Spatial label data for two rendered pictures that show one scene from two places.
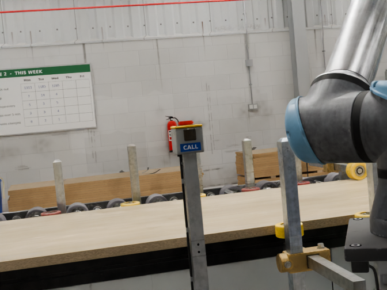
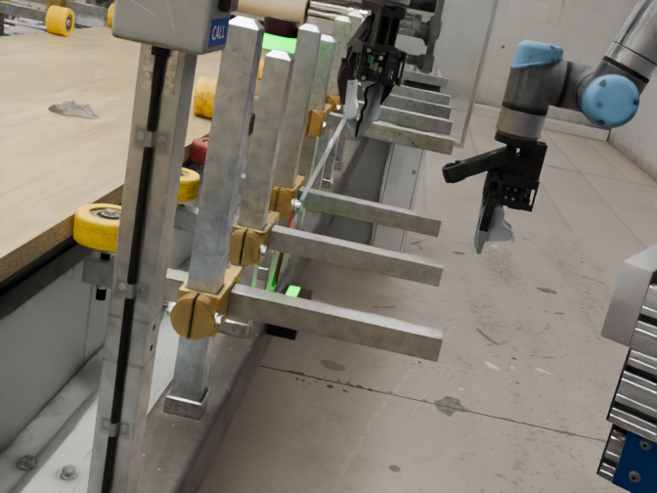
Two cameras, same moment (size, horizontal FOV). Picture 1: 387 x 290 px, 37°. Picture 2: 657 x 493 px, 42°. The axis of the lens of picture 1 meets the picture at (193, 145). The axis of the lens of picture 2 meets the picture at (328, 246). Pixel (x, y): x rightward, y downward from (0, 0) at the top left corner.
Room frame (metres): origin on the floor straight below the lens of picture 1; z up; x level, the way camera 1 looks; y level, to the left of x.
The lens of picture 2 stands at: (1.16, 0.61, 1.23)
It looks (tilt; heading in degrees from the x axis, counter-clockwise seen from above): 18 degrees down; 285
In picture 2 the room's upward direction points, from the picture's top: 11 degrees clockwise
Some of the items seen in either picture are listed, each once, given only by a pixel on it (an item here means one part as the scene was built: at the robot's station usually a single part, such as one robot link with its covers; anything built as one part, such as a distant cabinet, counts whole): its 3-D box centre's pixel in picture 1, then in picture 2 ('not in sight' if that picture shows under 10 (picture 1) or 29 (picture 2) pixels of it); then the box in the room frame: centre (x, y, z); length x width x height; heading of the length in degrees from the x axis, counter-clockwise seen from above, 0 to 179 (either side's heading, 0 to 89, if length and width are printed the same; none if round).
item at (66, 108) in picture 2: not in sight; (74, 107); (2.03, -0.71, 0.91); 0.09 x 0.07 x 0.02; 38
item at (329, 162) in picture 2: not in sight; (337, 109); (1.77, -1.47, 0.90); 0.03 x 0.03 x 0.48; 11
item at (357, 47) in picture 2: not in sight; (377, 43); (1.50, -0.70, 1.13); 0.09 x 0.08 x 0.12; 121
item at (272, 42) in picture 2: not in sight; (279, 42); (1.67, -0.72, 1.10); 0.06 x 0.06 x 0.02
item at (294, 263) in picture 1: (303, 259); (206, 298); (1.53, -0.26, 0.84); 0.13 x 0.06 x 0.05; 101
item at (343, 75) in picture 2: not in sight; (352, 77); (1.54, -0.71, 1.07); 0.05 x 0.02 x 0.09; 31
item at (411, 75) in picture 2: not in sight; (375, 67); (1.90, -2.25, 0.95); 0.50 x 0.04 x 0.04; 11
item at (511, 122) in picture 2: not in sight; (519, 123); (1.28, -0.85, 1.05); 0.08 x 0.08 x 0.05
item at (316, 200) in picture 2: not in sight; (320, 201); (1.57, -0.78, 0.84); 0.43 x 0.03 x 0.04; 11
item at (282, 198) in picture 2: not in sight; (281, 195); (1.63, -0.75, 0.85); 0.13 x 0.06 x 0.05; 101
